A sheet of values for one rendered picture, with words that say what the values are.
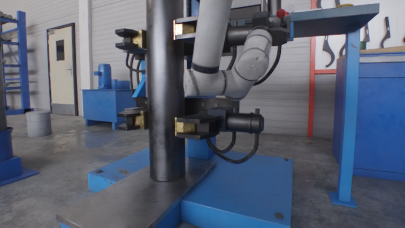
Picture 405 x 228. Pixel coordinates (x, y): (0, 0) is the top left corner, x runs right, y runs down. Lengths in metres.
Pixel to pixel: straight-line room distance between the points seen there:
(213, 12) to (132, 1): 3.85
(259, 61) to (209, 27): 0.17
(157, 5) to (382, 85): 1.60
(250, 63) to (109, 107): 3.03
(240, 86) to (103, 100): 3.05
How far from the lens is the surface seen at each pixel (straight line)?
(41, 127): 3.50
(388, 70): 1.89
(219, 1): 0.57
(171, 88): 1.11
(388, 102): 1.90
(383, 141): 1.93
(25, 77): 6.79
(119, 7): 4.60
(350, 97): 1.37
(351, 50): 1.38
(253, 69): 0.61
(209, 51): 0.59
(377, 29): 3.14
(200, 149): 1.60
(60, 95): 5.94
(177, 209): 1.12
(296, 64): 2.99
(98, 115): 3.69
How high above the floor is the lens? 0.69
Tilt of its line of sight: 5 degrees down
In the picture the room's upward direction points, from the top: straight up
